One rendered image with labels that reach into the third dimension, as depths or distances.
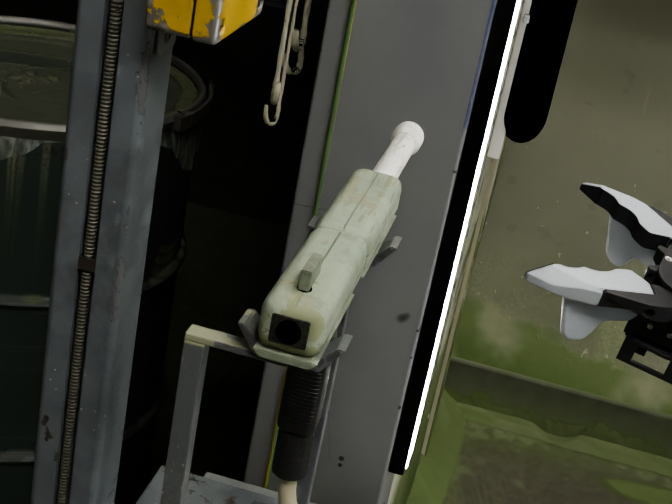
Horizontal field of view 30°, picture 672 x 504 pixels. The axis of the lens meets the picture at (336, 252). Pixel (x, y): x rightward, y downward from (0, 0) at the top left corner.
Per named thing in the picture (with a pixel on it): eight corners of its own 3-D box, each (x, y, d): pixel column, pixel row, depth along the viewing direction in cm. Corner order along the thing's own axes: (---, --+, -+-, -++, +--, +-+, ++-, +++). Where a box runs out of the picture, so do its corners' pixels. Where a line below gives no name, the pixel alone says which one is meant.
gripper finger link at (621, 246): (562, 230, 106) (628, 300, 101) (585, 173, 103) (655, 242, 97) (590, 225, 108) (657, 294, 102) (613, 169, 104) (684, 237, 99)
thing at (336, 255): (277, 564, 94) (331, 294, 85) (217, 546, 94) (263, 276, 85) (395, 304, 138) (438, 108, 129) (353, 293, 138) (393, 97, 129)
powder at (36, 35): (-214, 54, 198) (-214, 46, 197) (33, 17, 242) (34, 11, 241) (35, 166, 175) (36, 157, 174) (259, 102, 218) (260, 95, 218)
